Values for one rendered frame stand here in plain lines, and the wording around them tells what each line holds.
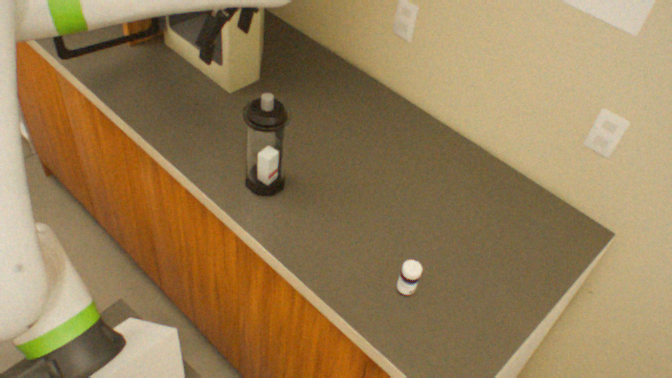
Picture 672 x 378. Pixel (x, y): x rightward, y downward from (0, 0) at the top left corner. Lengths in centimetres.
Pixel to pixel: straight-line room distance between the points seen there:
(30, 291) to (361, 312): 69
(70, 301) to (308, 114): 93
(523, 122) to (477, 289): 50
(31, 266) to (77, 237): 184
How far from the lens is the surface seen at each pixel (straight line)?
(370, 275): 134
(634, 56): 147
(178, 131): 165
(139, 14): 103
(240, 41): 169
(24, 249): 85
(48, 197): 287
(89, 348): 102
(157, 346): 98
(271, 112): 132
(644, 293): 178
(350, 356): 141
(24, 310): 85
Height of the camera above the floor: 201
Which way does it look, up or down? 46 degrees down
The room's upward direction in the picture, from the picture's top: 9 degrees clockwise
